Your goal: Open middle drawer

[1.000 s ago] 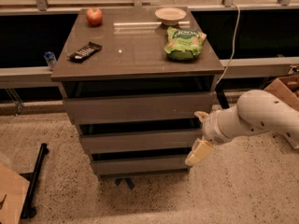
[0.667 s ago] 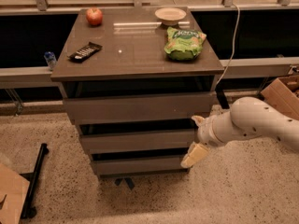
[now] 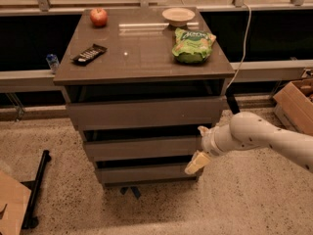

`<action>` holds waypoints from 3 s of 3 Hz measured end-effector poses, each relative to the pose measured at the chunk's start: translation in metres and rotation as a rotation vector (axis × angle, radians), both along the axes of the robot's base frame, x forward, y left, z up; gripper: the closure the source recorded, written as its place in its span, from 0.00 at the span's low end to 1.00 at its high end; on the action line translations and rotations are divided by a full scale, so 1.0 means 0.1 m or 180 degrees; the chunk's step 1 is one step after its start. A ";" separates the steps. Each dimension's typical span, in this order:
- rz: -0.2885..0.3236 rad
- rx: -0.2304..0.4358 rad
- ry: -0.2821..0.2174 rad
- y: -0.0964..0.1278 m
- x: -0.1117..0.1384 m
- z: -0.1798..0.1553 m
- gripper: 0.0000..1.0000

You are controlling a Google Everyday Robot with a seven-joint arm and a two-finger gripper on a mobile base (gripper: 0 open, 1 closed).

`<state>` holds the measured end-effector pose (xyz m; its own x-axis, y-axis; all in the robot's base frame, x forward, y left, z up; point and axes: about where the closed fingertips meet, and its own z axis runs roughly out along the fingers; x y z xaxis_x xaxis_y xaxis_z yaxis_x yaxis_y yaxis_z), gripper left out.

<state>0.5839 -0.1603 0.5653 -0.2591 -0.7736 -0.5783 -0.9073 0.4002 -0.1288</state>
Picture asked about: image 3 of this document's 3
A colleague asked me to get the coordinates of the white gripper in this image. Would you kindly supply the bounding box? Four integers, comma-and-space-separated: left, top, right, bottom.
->
185, 125, 219, 174

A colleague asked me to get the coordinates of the grey drawer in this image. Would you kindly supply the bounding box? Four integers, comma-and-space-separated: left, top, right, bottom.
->
67, 97, 226, 130
95, 164, 202, 184
84, 135, 201, 162

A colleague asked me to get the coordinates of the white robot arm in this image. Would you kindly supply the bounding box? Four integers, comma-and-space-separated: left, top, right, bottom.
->
185, 112, 313, 174

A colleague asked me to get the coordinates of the grey top drawer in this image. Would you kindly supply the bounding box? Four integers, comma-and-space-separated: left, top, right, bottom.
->
67, 97, 226, 130

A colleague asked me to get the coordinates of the grey drawer cabinet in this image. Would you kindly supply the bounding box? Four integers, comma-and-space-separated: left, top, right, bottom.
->
54, 8, 234, 187

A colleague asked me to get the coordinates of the grey bottom drawer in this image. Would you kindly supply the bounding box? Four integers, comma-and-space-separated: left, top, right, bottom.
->
95, 164, 202, 184

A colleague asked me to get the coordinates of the green chip bag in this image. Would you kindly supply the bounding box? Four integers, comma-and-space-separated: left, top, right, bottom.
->
172, 28, 216, 64

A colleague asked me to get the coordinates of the cardboard box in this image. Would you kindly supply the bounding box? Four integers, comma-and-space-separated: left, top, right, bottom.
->
274, 78, 313, 135

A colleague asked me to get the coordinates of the black remote control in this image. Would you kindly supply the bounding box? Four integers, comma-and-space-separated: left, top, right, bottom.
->
71, 44, 108, 66

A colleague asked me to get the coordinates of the red apple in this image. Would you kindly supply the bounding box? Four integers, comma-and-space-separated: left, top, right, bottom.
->
90, 8, 108, 27

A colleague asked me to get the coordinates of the small plastic water bottle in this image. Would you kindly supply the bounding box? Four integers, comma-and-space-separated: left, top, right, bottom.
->
46, 54, 60, 74

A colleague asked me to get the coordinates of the black metal stand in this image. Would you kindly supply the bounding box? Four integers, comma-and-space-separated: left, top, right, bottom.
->
22, 150, 51, 229

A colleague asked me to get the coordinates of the brown cardboard sheet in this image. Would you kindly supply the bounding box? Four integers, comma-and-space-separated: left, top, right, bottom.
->
0, 171, 31, 235

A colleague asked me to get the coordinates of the white cable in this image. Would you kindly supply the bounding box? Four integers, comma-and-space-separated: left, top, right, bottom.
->
224, 3, 253, 91

